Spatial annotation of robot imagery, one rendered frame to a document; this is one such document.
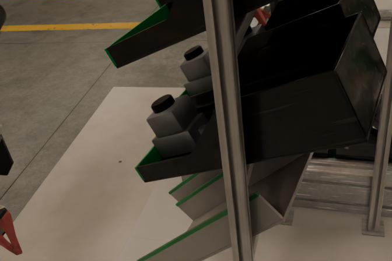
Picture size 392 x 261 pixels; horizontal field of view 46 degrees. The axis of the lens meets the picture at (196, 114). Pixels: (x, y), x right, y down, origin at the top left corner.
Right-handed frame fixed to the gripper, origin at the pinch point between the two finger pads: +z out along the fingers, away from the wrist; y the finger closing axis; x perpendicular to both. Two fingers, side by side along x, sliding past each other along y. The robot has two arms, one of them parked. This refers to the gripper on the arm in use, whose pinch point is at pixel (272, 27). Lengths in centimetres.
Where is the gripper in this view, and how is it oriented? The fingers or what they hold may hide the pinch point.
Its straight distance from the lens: 94.0
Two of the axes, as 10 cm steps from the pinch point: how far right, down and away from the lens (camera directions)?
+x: -6.0, 5.3, 6.0
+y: 2.8, -5.6, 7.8
